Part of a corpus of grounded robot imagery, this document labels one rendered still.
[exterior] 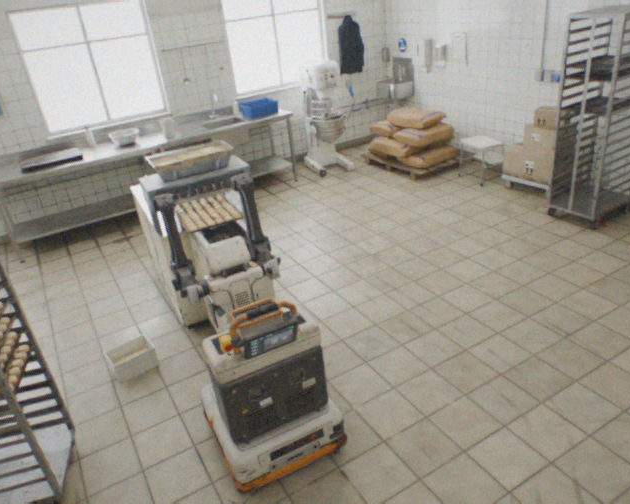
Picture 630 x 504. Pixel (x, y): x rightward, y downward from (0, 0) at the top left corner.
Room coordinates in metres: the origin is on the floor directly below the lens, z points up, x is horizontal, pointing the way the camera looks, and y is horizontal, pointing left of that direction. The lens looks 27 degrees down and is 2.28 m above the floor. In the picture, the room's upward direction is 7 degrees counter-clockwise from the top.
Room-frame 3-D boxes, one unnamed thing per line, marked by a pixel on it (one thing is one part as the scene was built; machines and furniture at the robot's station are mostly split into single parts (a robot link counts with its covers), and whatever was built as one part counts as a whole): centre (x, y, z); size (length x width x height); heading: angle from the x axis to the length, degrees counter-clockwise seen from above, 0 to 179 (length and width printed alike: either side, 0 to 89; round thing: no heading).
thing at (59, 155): (5.47, 2.65, 0.93); 0.60 x 0.40 x 0.01; 118
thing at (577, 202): (4.46, -2.68, 0.93); 0.64 x 0.51 x 1.78; 120
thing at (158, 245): (3.97, 0.96, 0.42); 1.28 x 0.72 x 0.84; 24
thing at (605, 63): (4.46, -2.68, 1.41); 0.60 x 0.40 x 0.01; 120
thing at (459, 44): (6.63, -2.07, 1.37); 0.27 x 0.02 x 0.40; 27
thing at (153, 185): (3.54, 0.77, 1.01); 0.72 x 0.33 x 0.34; 114
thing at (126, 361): (2.94, 1.36, 0.08); 0.30 x 0.22 x 0.16; 124
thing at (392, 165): (6.54, -1.44, 0.06); 1.20 x 0.80 x 0.11; 29
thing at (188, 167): (3.54, 0.77, 1.25); 0.56 x 0.29 x 0.14; 114
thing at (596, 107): (4.46, -2.68, 1.05); 0.60 x 0.40 x 0.01; 120
